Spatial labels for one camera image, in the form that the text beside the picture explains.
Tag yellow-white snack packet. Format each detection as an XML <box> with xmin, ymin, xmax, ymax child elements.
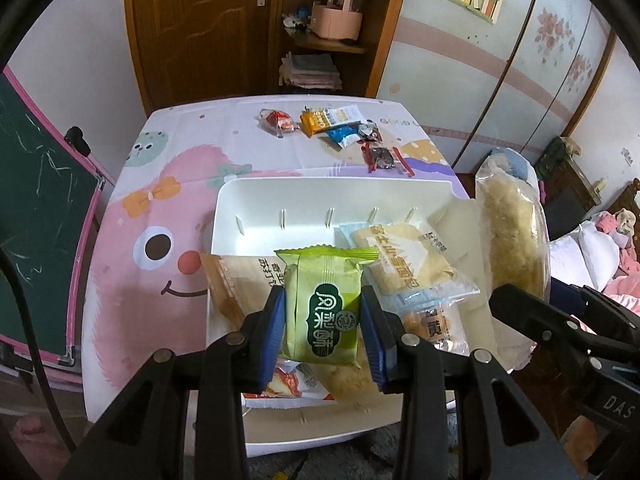
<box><xmin>334</xmin><ymin>220</ymin><xmax>481</xmax><ymax>308</ymax></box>

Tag green pastry packet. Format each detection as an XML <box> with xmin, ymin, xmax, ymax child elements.
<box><xmin>274</xmin><ymin>244</ymin><xmax>380</xmax><ymax>368</ymax></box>

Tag cartoon printed tablecloth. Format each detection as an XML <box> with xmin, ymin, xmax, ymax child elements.
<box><xmin>80</xmin><ymin>97</ymin><xmax>473</xmax><ymax>441</ymax></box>

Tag black easel knob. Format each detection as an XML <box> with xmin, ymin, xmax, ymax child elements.
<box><xmin>64</xmin><ymin>126</ymin><xmax>92</xmax><ymax>157</ymax></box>

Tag blue white snack packet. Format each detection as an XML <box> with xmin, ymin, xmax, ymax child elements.
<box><xmin>326</xmin><ymin>124</ymin><xmax>362</xmax><ymax>148</ymax></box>

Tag green chalkboard pink frame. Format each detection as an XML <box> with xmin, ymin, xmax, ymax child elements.
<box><xmin>0</xmin><ymin>67</ymin><xmax>106</xmax><ymax>373</ymax></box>

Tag wooden corner shelf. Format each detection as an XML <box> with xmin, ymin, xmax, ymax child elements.
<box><xmin>272</xmin><ymin>0</ymin><xmax>413</xmax><ymax>98</ymax></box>

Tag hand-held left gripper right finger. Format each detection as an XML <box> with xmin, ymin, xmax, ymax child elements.
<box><xmin>360</xmin><ymin>285</ymin><xmax>588</xmax><ymax>480</ymax></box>

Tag red dark snack packet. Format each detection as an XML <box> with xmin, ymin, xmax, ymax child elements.
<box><xmin>361</xmin><ymin>141</ymin><xmax>416</xmax><ymax>178</ymax></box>

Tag dark wooden nightstand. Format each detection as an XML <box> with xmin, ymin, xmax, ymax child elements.
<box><xmin>537</xmin><ymin>135</ymin><xmax>601</xmax><ymax>221</ymax></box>

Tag orange snack packet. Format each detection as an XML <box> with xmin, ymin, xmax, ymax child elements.
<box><xmin>299</xmin><ymin>106</ymin><xmax>333</xmax><ymax>137</ymax></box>

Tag small toys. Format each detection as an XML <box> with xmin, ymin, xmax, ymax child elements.
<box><xmin>282</xmin><ymin>7</ymin><xmax>313</xmax><ymax>31</ymax></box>

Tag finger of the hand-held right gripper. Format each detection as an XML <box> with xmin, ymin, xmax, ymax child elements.
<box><xmin>547</xmin><ymin>277</ymin><xmax>640</xmax><ymax>321</ymax></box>
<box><xmin>487</xmin><ymin>282</ymin><xmax>606</xmax><ymax>361</ymax></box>

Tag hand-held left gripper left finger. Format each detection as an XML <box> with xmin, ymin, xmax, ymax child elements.
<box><xmin>57</xmin><ymin>285</ymin><xmax>287</xmax><ymax>480</ymax></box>

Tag white plastic bin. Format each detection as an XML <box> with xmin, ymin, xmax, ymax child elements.
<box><xmin>202</xmin><ymin>175</ymin><xmax>506</xmax><ymax>458</ymax></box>

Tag brown wooden door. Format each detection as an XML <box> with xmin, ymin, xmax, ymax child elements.
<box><xmin>124</xmin><ymin>0</ymin><xmax>281</xmax><ymax>111</ymax></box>

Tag white pillow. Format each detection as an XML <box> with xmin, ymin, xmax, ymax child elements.
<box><xmin>550</xmin><ymin>220</ymin><xmax>631</xmax><ymax>291</ymax></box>

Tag pink blanket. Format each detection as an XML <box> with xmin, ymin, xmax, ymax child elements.
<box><xmin>602</xmin><ymin>240</ymin><xmax>640</xmax><ymax>316</ymax></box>

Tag white green snack packet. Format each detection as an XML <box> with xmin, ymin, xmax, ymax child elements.
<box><xmin>325</xmin><ymin>104</ymin><xmax>365</xmax><ymax>126</ymax></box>

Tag clear bag of yellow puffs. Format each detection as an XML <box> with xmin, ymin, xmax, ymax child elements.
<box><xmin>312</xmin><ymin>350</ymin><xmax>381</xmax><ymax>396</ymax></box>
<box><xmin>472</xmin><ymin>147</ymin><xmax>553</xmax><ymax>371</ymax></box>

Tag stack of folded towels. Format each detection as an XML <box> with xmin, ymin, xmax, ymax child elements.
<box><xmin>279</xmin><ymin>51</ymin><xmax>343</xmax><ymax>91</ymax></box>

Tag floral wardrobe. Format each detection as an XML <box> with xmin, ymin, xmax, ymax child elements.
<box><xmin>375</xmin><ymin>0</ymin><xmax>640</xmax><ymax>176</ymax></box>

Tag orange egg yolk pastry packet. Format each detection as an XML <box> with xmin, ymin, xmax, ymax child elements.
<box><xmin>395</xmin><ymin>295</ymin><xmax>468</xmax><ymax>356</ymax></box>

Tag beige cracker packet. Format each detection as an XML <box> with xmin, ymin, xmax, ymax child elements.
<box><xmin>200</xmin><ymin>252</ymin><xmax>281</xmax><ymax>333</ymax></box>

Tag pink basket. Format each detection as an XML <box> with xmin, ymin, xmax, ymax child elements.
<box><xmin>310</xmin><ymin>0</ymin><xmax>362</xmax><ymax>42</ymax></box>

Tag small red snack packet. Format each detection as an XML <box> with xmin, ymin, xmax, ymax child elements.
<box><xmin>259</xmin><ymin>108</ymin><xmax>301</xmax><ymax>137</ymax></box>

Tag small dark candy packet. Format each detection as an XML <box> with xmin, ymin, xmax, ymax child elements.
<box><xmin>356</xmin><ymin>120</ymin><xmax>383</xmax><ymax>143</ymax></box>

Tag red white snack packet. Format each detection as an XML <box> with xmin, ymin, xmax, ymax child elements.
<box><xmin>242</xmin><ymin>360</ymin><xmax>336</xmax><ymax>401</ymax></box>

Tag pink plush toy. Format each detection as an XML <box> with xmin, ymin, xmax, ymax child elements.
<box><xmin>592</xmin><ymin>207</ymin><xmax>640</xmax><ymax>251</ymax></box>

